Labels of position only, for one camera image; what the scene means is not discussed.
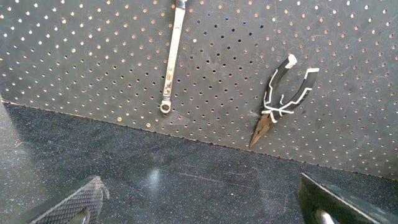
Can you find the black pegboard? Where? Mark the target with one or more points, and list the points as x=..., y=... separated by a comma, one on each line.
x=93, y=62

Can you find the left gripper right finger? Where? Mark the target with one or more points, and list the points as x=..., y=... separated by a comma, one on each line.
x=326, y=202

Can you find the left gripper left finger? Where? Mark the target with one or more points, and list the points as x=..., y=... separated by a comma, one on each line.
x=81, y=199

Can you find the black and white pliers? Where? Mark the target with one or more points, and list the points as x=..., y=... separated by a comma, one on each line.
x=262, y=127

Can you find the wrench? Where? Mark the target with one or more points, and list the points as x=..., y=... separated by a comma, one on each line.
x=172, y=56

